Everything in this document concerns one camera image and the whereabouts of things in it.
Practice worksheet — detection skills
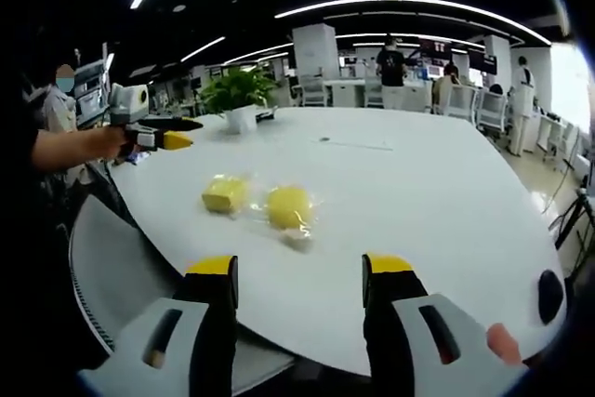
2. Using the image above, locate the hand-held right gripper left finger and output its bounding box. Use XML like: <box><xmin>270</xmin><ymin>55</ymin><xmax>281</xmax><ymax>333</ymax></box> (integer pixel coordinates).
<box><xmin>77</xmin><ymin>255</ymin><xmax>240</xmax><ymax>397</ymax></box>

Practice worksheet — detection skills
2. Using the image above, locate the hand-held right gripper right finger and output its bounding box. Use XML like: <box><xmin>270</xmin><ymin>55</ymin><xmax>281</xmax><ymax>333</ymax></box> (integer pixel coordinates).
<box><xmin>361</xmin><ymin>251</ymin><xmax>531</xmax><ymax>397</ymax></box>

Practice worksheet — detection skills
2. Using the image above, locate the rectangular yellow silicone block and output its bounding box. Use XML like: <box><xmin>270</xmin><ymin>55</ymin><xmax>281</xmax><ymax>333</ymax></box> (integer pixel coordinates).
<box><xmin>199</xmin><ymin>173</ymin><xmax>252</xmax><ymax>218</ymax></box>

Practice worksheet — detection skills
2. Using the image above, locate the round yellow silicone block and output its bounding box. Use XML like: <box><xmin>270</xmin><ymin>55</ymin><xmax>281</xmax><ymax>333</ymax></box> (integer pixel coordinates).
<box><xmin>253</xmin><ymin>184</ymin><xmax>324</xmax><ymax>254</ymax></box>

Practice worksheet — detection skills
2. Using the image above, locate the person's left hand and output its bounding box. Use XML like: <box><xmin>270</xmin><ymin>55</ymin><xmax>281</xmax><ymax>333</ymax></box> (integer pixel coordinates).
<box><xmin>99</xmin><ymin>124</ymin><xmax>127</xmax><ymax>161</ymax></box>

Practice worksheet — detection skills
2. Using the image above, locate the person's right hand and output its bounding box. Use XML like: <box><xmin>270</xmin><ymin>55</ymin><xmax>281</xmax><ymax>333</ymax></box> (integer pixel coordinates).
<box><xmin>485</xmin><ymin>322</ymin><xmax>522</xmax><ymax>366</ymax></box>

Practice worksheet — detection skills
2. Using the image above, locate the computer monitor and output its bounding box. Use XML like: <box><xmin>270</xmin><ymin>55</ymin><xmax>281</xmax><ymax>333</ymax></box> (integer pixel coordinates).
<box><xmin>73</xmin><ymin>60</ymin><xmax>111</xmax><ymax>126</ymax></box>

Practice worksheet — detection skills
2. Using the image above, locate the green potted plant white pot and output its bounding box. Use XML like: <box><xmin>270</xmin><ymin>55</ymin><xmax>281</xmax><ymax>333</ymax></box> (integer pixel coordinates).
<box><xmin>199</xmin><ymin>66</ymin><xmax>280</xmax><ymax>134</ymax></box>

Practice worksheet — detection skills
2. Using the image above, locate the grey office chair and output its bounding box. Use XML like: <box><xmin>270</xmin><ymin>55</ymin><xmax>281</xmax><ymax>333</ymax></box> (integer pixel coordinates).
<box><xmin>68</xmin><ymin>194</ymin><xmax>298</xmax><ymax>393</ymax></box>

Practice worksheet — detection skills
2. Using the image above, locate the black oval object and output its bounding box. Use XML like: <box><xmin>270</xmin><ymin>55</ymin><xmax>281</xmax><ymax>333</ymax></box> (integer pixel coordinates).
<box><xmin>537</xmin><ymin>270</ymin><xmax>565</xmax><ymax>326</ymax></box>

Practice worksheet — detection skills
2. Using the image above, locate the black tripod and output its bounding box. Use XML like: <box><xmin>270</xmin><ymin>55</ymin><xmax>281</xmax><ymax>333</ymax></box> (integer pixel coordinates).
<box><xmin>552</xmin><ymin>187</ymin><xmax>595</xmax><ymax>272</ymax></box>

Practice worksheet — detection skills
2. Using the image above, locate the row of white office chairs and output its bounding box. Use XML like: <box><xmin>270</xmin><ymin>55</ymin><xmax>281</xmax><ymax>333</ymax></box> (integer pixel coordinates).
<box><xmin>290</xmin><ymin>73</ymin><xmax>582</xmax><ymax>161</ymax></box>

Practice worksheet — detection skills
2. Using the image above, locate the hanging display screen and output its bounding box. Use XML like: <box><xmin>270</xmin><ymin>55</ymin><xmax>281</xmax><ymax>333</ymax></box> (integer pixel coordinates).
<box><xmin>417</xmin><ymin>36</ymin><xmax>453</xmax><ymax>55</ymax></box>

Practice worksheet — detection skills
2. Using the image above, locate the long curved ceiling light strip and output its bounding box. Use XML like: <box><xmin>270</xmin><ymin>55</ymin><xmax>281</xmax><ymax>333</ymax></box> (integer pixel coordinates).
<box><xmin>273</xmin><ymin>0</ymin><xmax>552</xmax><ymax>47</ymax></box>

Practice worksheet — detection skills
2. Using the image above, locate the black wall screen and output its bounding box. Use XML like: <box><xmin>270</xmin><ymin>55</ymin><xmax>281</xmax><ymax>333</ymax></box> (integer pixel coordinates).
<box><xmin>469</xmin><ymin>50</ymin><xmax>498</xmax><ymax>73</ymax></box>

